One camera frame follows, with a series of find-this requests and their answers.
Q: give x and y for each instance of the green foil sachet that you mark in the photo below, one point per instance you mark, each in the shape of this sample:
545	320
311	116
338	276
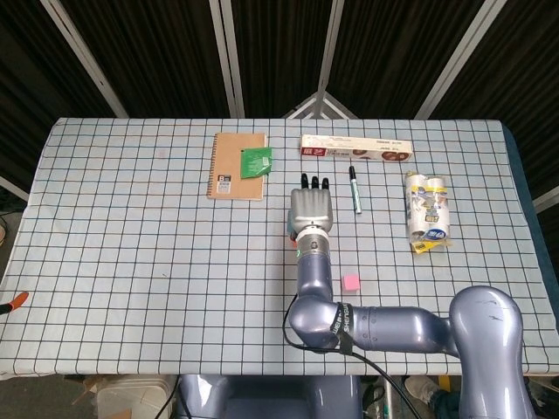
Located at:
255	162

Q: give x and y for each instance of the dark teal cloth bundle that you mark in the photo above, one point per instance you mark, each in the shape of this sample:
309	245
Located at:
445	406

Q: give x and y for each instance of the pack of plastic bag rolls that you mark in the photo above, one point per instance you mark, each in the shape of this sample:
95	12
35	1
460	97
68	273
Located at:
425	209

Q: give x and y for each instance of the white plastic bin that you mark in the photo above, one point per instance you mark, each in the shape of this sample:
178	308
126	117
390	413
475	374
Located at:
131	397

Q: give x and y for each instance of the white screen frame post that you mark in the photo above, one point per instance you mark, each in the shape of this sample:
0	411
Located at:
84	57
460	57
548	198
13	188
228	57
329	43

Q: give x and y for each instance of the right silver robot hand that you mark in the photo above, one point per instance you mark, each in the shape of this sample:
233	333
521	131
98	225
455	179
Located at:
312	209

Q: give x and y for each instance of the green whiteboard marker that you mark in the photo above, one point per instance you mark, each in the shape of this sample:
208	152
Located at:
354	187

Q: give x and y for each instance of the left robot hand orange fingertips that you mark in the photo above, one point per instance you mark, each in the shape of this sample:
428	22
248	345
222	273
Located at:
19	300

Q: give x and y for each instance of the small pink foam cube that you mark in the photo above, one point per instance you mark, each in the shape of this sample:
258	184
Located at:
352	283

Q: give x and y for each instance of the white triangular screen foot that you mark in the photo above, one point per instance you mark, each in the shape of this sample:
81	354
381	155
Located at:
321	100

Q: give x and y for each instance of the grey-blue robot torso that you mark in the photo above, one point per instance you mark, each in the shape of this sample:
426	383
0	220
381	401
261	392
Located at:
271	397

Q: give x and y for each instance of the long baking paper box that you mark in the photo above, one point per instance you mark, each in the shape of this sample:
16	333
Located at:
349	146

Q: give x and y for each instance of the large orange foam cube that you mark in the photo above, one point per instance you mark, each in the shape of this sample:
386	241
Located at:
292	238

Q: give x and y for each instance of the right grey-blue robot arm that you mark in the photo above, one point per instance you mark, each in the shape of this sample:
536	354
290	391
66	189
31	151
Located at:
393	327

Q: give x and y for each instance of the checkered light blue tablecloth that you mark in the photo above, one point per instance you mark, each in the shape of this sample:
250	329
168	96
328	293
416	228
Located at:
131	244

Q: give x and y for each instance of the kraft spiral notebook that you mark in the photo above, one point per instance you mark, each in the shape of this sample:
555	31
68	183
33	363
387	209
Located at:
231	161

